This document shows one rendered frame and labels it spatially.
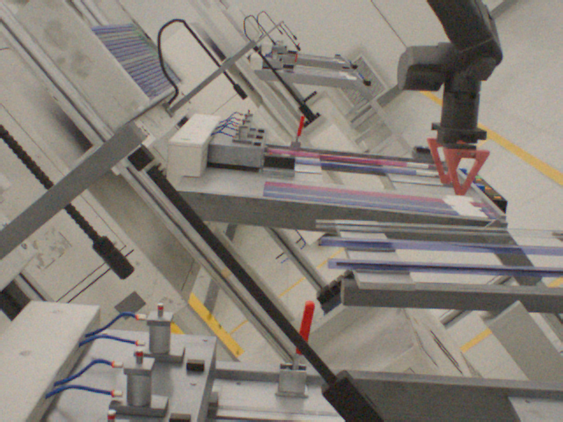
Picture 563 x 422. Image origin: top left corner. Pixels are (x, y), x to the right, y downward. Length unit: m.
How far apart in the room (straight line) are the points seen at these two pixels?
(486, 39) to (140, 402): 0.70
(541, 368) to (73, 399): 0.73
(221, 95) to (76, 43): 3.48
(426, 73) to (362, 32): 7.07
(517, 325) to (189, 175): 0.92
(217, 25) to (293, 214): 3.70
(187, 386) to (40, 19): 1.16
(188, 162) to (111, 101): 0.23
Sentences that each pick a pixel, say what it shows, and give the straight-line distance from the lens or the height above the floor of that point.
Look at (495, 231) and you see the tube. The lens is 1.29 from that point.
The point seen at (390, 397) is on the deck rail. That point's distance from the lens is 0.93.
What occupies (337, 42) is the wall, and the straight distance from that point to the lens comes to 8.25.
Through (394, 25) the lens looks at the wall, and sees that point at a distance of 8.29.
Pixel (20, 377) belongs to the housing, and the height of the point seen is 1.24.
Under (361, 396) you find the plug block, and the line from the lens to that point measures 0.55.
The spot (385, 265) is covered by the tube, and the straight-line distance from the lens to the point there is 1.03.
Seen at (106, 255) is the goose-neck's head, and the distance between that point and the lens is 0.76.
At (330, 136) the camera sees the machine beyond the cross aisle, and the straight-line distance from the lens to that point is 5.21.
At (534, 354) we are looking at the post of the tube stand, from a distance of 1.23.
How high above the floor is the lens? 1.34
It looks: 11 degrees down
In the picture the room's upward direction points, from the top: 40 degrees counter-clockwise
